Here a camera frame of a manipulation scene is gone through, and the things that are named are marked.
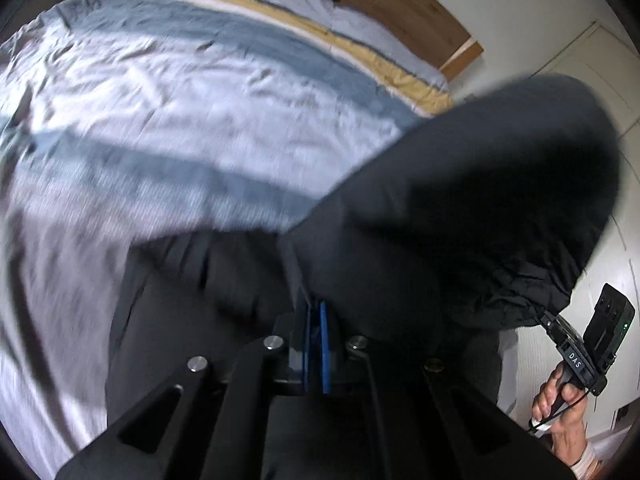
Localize light blue pillow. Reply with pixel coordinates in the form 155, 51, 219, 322
262, 0, 449, 92

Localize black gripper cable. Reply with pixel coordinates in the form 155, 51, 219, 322
527, 389, 591, 434

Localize wooden headboard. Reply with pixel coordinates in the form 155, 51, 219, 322
333, 0, 484, 80

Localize black puffer coat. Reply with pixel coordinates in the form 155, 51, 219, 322
106, 75, 611, 479

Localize black camera box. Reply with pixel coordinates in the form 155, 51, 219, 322
582, 283, 636, 375

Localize person's right hand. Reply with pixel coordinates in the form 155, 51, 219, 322
532, 363, 588, 466

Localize striped duvet cover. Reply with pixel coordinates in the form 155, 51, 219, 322
1, 0, 451, 479

